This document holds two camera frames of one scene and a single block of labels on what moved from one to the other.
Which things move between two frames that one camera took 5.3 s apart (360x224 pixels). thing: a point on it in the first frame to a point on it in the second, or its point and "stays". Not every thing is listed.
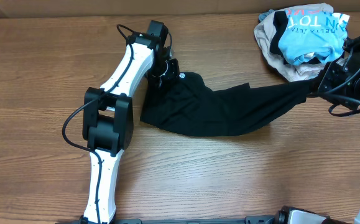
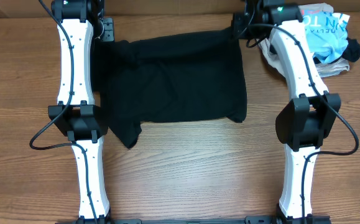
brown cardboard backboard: x=7 y=9 stays
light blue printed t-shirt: x=314 y=36 stays
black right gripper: x=330 y=71 to x=238 y=32
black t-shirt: x=181 y=103 to x=193 y=76
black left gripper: x=173 y=71 to x=109 y=34
